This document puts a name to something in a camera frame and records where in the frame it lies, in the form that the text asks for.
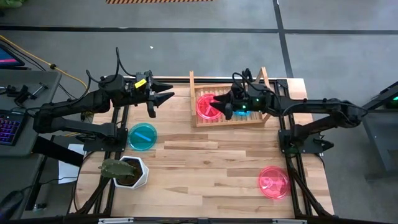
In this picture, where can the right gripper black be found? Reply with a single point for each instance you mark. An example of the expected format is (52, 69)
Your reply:
(255, 99)

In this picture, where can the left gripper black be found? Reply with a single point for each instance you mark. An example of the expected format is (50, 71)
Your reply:
(138, 93)

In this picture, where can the pink translucent plastic plate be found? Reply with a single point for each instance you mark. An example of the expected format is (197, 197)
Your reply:
(203, 110)
(202, 104)
(280, 189)

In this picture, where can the blue translucent plastic plate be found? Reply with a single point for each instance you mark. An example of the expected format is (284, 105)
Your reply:
(245, 114)
(241, 113)
(136, 143)

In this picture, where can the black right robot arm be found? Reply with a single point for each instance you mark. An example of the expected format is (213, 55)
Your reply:
(311, 104)

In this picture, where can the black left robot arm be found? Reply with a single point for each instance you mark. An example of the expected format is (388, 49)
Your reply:
(77, 102)

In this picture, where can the wooden plate shelf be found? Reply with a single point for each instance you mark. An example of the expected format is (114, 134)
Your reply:
(230, 123)

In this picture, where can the white hexagonal plant pot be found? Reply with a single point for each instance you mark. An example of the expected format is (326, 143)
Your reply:
(141, 179)

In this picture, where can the green cactus plant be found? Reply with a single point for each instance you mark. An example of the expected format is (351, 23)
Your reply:
(116, 169)

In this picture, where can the grey side desk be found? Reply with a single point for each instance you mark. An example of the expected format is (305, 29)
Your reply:
(53, 90)

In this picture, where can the black flat panel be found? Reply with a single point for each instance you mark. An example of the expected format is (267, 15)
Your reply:
(56, 151)

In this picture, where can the silver metal tool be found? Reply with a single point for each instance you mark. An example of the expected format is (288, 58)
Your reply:
(39, 89)

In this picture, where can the white paper sheet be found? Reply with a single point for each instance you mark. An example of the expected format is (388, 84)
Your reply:
(66, 174)

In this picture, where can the black clamp tool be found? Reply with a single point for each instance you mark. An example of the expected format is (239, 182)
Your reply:
(18, 93)

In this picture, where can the black backlit keyboard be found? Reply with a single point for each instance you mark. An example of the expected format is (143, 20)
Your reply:
(9, 127)

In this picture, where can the monitor with pink screen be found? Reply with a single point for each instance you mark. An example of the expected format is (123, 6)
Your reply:
(7, 59)

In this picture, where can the grey equipment cart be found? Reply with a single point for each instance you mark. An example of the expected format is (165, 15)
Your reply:
(382, 140)

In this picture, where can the green leafy plant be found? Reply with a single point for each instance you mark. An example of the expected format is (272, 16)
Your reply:
(11, 3)

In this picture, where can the black rounded object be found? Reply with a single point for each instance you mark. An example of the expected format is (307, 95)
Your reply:
(11, 203)

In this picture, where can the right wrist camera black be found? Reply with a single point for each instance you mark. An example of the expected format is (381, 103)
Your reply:
(229, 113)

